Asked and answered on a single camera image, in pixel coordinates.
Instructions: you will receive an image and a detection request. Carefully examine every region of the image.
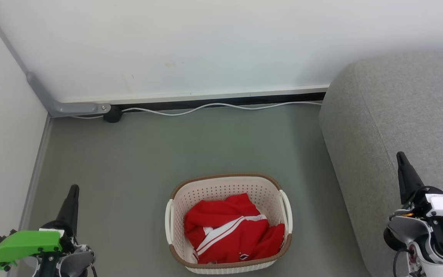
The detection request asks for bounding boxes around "grey cable conduit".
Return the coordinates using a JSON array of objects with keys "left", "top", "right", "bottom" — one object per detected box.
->
[{"left": 0, "top": 0, "right": 112, "bottom": 118}]

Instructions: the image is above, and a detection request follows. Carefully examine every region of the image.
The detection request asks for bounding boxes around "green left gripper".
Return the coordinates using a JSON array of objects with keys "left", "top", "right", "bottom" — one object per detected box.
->
[{"left": 0, "top": 185, "right": 80, "bottom": 270}]

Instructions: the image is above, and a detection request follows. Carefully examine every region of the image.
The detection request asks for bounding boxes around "silver black baseboard strip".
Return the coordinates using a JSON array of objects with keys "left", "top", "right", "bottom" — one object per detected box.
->
[{"left": 61, "top": 84, "right": 330, "bottom": 113}]

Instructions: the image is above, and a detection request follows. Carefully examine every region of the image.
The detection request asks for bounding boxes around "black round floor plug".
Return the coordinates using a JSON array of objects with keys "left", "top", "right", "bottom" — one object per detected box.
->
[{"left": 103, "top": 105, "right": 123, "bottom": 123}]

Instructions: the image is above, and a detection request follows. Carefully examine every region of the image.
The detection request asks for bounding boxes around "grey fabric sofa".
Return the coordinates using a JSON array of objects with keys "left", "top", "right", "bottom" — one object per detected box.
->
[{"left": 319, "top": 49, "right": 443, "bottom": 277}]

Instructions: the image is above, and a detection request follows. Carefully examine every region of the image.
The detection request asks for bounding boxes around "white floor cable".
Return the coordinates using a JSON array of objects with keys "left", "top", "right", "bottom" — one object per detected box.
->
[{"left": 72, "top": 101, "right": 323, "bottom": 119}]

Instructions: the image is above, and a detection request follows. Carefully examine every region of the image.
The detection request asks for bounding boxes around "cream plastic laundry basket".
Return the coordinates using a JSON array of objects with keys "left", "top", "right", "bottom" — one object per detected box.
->
[{"left": 165, "top": 173, "right": 293, "bottom": 274}]

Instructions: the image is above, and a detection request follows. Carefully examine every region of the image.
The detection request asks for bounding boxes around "red white-striped jacket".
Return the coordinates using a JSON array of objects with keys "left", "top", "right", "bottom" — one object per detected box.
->
[{"left": 184, "top": 193, "right": 286, "bottom": 265}]

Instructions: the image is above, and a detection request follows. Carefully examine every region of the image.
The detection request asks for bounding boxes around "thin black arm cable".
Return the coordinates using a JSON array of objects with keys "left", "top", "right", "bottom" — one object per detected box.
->
[{"left": 392, "top": 247, "right": 413, "bottom": 277}]

